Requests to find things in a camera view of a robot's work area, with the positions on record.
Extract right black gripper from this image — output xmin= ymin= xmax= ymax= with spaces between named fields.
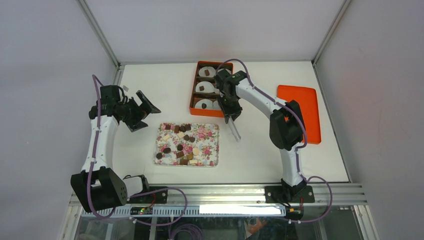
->
xmin=217 ymin=93 xmax=243 ymax=123

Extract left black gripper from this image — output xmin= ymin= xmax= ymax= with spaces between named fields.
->
xmin=119 ymin=90 xmax=160 ymax=131

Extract metal tongs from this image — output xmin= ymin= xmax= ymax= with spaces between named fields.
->
xmin=228 ymin=117 xmax=241 ymax=142

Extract orange box lid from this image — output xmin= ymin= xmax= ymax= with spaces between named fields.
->
xmin=277 ymin=85 xmax=322 ymax=145

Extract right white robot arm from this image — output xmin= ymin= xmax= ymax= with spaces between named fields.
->
xmin=214 ymin=70 xmax=307 ymax=203

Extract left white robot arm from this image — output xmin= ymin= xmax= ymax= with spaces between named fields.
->
xmin=70 ymin=85 xmax=161 ymax=214

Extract orange chocolate box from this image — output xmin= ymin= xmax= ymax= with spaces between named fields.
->
xmin=188 ymin=61 xmax=234 ymax=118

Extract dark heart chocolate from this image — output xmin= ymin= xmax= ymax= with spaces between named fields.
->
xmin=179 ymin=125 xmax=186 ymax=133

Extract white paper cup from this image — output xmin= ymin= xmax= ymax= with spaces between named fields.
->
xmin=219 ymin=68 xmax=232 ymax=75
xmin=198 ymin=66 xmax=216 ymax=78
xmin=194 ymin=81 xmax=215 ymax=94
xmin=212 ymin=100 xmax=222 ymax=111
xmin=194 ymin=99 xmax=213 ymax=110

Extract floral tray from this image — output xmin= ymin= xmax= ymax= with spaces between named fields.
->
xmin=152 ymin=122 xmax=220 ymax=168

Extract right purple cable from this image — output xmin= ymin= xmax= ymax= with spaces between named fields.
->
xmin=215 ymin=58 xmax=334 ymax=223

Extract white cable duct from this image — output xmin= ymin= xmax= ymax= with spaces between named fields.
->
xmin=81 ymin=205 xmax=287 ymax=219

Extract aluminium rail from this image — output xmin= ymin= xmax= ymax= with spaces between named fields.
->
xmin=69 ymin=182 xmax=369 ymax=220

